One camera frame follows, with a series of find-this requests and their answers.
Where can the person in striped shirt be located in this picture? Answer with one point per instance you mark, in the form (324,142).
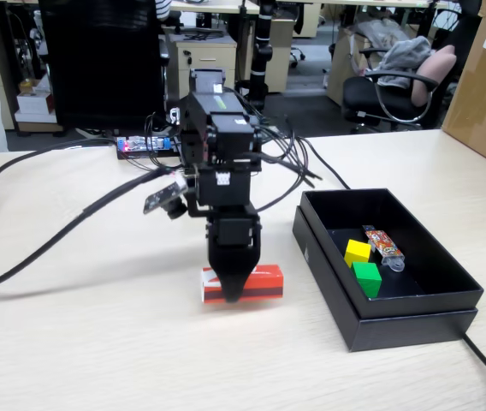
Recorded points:
(161,6)

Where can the yellow cube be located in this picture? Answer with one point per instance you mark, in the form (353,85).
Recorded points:
(356,252)

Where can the red and white carton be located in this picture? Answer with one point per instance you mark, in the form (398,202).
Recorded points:
(264,282)

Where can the large brown cardboard box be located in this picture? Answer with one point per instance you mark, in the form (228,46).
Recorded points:
(482,107)

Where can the pink cushion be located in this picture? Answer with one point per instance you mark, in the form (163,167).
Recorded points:
(435,68)

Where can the controller circuit board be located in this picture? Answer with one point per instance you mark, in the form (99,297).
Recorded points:
(140,143)

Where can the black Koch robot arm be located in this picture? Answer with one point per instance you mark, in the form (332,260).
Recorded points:
(209,115)

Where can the black cardboard box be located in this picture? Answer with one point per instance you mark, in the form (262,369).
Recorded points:
(422,306)

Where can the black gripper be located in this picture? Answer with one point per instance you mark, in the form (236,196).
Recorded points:
(234,229)

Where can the grey cloth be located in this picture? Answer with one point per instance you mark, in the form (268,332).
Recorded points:
(405,55)

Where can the brown cardboard box with plastic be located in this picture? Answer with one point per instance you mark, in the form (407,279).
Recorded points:
(341,73)

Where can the black open box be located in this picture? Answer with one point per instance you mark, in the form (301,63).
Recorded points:
(414,331)

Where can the bare circuit board camera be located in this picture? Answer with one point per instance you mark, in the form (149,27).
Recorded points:
(161,199)

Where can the colourful candy packet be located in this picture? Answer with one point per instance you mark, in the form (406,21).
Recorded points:
(382,244)

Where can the white box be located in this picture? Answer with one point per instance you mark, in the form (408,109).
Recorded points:
(33,103)

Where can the black mesh chair back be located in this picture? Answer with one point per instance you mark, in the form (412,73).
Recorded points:
(97,64)

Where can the black office chair with armrests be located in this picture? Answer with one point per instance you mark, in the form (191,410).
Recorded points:
(363,94)

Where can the green cube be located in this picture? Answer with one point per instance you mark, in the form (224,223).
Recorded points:
(367,278)

